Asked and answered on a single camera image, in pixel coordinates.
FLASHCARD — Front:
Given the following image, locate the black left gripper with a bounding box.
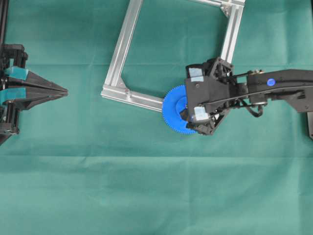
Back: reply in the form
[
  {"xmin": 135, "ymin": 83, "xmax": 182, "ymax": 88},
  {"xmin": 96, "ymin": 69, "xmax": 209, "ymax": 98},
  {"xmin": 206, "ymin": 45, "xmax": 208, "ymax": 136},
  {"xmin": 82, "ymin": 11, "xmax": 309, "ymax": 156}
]
[{"xmin": 0, "ymin": 44, "xmax": 68, "ymax": 144}]

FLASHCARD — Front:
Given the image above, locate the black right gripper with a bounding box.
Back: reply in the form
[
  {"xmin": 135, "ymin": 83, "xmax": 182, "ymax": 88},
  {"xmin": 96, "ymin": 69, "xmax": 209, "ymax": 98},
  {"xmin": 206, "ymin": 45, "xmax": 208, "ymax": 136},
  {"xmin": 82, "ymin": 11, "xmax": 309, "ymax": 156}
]
[{"xmin": 185, "ymin": 57, "xmax": 245, "ymax": 135}]

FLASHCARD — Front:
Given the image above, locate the blue plastic gear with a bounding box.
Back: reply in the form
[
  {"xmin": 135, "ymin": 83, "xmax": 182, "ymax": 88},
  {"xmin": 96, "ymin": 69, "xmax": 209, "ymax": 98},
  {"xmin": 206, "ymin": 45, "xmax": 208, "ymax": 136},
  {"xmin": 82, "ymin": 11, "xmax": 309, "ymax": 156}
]
[{"xmin": 162, "ymin": 85, "xmax": 196, "ymax": 135}]

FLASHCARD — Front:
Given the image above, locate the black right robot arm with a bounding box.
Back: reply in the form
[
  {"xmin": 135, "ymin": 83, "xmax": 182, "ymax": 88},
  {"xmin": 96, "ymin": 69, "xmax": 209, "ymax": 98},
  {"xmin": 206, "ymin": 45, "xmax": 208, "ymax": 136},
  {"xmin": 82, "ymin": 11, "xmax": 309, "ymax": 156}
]
[{"xmin": 180, "ymin": 57, "xmax": 313, "ymax": 135}]

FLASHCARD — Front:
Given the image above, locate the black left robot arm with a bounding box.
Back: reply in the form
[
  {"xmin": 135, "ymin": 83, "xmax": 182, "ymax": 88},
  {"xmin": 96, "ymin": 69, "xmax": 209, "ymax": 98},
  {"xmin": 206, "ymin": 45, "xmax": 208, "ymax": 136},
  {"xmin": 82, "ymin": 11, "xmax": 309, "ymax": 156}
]
[{"xmin": 0, "ymin": 0, "xmax": 68, "ymax": 144}]

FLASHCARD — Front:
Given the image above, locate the green table cloth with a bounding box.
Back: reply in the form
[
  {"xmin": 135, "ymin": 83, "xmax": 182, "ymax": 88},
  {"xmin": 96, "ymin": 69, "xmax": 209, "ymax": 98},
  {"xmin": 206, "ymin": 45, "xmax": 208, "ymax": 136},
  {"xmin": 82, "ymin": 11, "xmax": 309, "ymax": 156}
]
[{"xmin": 0, "ymin": 0, "xmax": 313, "ymax": 235}]

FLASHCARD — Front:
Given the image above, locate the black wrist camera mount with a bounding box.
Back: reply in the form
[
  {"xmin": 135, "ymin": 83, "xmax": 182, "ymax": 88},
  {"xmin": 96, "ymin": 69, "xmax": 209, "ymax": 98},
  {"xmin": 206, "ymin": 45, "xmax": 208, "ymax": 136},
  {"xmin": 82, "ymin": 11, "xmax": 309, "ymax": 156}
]
[{"xmin": 185, "ymin": 76, "xmax": 230, "ymax": 113}]

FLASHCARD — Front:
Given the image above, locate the aluminium extrusion frame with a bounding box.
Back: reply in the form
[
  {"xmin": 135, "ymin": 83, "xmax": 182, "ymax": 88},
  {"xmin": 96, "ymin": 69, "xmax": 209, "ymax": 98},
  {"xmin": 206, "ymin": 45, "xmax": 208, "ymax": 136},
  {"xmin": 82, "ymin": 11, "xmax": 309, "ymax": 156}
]
[{"xmin": 101, "ymin": 0, "xmax": 246, "ymax": 112}]

